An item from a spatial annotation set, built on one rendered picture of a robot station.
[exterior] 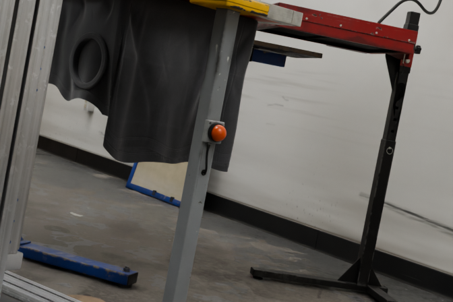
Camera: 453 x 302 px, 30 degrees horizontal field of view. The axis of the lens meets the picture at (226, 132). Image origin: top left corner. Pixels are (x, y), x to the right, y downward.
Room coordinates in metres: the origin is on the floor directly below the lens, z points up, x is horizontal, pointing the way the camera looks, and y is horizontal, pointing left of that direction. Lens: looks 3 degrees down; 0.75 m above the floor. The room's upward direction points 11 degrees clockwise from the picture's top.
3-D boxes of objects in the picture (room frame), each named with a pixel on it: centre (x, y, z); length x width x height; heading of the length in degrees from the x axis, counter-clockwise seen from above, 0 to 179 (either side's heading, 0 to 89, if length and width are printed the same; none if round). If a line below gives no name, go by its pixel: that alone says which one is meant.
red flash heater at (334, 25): (3.49, -0.35, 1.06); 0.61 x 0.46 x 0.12; 102
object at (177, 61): (2.20, 0.14, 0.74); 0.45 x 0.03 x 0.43; 132
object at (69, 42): (2.25, 0.43, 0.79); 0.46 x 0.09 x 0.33; 42
